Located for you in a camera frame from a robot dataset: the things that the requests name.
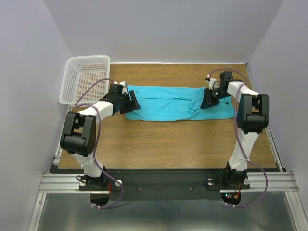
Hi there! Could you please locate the turquoise blue t shirt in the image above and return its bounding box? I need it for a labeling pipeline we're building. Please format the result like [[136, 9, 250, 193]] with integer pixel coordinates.
[[126, 85, 234, 122]]

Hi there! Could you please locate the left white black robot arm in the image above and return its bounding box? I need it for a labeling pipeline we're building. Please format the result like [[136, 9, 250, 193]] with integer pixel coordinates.
[[60, 81, 141, 191]]

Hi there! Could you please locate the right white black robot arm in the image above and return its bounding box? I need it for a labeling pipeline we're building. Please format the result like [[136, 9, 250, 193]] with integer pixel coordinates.
[[201, 69, 269, 186]]

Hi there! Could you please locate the white perforated plastic basket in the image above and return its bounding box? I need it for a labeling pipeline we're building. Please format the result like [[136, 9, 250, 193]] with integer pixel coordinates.
[[58, 55, 110, 106]]

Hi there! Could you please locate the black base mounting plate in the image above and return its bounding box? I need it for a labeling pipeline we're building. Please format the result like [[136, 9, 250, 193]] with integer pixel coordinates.
[[76, 169, 250, 203]]

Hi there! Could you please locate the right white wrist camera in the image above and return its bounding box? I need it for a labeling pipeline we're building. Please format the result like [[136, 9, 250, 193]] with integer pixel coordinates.
[[205, 74, 220, 90]]

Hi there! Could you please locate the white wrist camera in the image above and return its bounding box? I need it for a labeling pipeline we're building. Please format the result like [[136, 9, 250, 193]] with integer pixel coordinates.
[[113, 81, 128, 94], [205, 74, 220, 90]]

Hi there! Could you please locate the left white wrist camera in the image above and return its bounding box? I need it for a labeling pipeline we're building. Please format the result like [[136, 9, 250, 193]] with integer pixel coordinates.
[[113, 81, 128, 94]]

